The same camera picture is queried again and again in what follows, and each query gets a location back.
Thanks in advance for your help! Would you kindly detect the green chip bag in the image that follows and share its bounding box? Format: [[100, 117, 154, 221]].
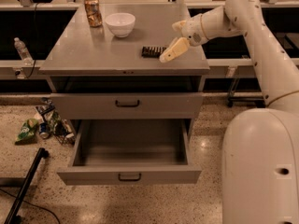
[[15, 119, 38, 145]]

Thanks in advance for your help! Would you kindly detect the clear plastic water bottle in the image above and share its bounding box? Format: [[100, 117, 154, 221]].
[[14, 37, 34, 65]]

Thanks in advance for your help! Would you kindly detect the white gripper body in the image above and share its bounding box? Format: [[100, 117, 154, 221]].
[[181, 15, 208, 47]]

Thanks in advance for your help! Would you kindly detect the long grey workbench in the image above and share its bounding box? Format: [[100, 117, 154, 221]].
[[0, 58, 255, 80]]

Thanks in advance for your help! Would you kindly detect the open grey middle drawer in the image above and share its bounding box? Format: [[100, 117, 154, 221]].
[[57, 119, 201, 185]]

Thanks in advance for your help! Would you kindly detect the grey metal drawer cabinet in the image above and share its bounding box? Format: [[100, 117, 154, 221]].
[[40, 4, 209, 131]]

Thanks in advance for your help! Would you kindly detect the closed grey upper drawer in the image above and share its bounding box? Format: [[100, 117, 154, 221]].
[[50, 92, 203, 119]]

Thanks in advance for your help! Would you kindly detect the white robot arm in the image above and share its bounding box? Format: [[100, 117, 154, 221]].
[[160, 0, 299, 224]]

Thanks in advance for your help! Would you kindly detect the black stand leg left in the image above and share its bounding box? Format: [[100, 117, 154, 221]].
[[0, 147, 49, 224]]

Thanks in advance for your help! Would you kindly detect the blue can on floor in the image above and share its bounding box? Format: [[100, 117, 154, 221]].
[[39, 122, 50, 139]]

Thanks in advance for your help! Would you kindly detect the black rxbar chocolate wrapper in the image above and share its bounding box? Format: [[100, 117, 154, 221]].
[[141, 47, 166, 58]]

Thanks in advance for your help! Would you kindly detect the black floor cable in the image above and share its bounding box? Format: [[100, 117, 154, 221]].
[[0, 188, 62, 224]]

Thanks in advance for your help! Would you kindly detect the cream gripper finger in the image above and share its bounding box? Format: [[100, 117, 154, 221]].
[[159, 37, 190, 63], [172, 21, 187, 32]]

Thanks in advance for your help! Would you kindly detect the white ceramic bowl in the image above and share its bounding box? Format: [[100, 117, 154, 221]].
[[105, 13, 135, 37]]

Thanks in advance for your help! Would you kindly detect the orange soda can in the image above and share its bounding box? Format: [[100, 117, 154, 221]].
[[84, 0, 102, 27]]

